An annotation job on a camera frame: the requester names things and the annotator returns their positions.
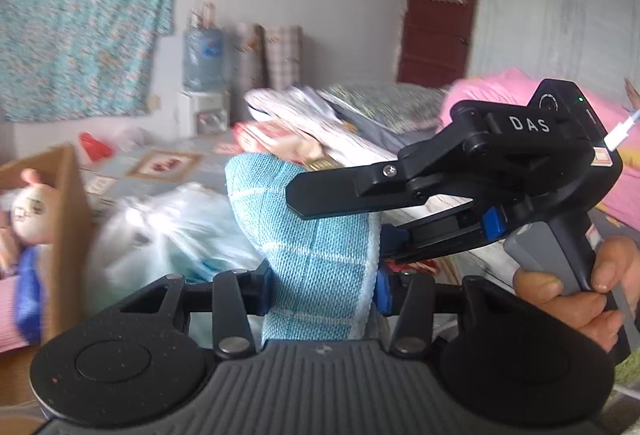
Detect blue grey woven towel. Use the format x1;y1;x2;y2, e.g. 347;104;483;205
223;152;384;344

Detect white water dispenser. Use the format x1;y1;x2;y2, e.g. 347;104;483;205
177;88;232;139

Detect translucent plastic bag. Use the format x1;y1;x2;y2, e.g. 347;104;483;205
84;182;267;342

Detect white quilted blanket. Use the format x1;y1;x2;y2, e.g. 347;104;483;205
244;86;402;177

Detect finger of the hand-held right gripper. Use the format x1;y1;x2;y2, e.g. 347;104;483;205
286;162;417;222
381;199;502;266

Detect person's right hand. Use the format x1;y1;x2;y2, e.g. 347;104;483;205
512;235;640;353

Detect red plastic bag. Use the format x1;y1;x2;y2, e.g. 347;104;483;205
78;130;112;163

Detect white cable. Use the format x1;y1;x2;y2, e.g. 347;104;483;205
604;109;640;152

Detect rolled floral mat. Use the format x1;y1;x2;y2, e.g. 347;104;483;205
234;20;267;92

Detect rolled plaid mat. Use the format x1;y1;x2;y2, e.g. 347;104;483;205
262;24;304;92

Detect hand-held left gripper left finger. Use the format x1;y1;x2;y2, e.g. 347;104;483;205
117;260;274;361

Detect white plastic bag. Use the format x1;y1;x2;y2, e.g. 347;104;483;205
107;127;152;152

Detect blue water jug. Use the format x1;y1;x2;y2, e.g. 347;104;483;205
182;27;227;92

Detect dark red door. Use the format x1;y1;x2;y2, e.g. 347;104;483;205
396;0;484;89

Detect red white packet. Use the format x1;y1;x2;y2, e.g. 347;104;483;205
232;120;302;162

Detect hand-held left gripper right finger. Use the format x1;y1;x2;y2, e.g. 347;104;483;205
377;267;527;359

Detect cardboard box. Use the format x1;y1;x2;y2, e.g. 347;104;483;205
0;142;97;418

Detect pink plush toy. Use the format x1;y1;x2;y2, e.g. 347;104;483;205
0;168;59;267

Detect pink striped cloth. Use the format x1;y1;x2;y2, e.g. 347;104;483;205
0;274;42;354

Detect bottles on water jug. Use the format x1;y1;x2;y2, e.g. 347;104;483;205
187;0;219;32

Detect blue fabric item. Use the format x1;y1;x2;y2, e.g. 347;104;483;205
14;244;49;347

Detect teal floral wall cloth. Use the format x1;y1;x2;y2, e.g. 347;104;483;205
0;0;179;124

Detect pink quilt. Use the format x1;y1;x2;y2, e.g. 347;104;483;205
439;67;640;227

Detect grey wardrobe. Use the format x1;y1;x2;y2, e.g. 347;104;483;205
469;0;640;87

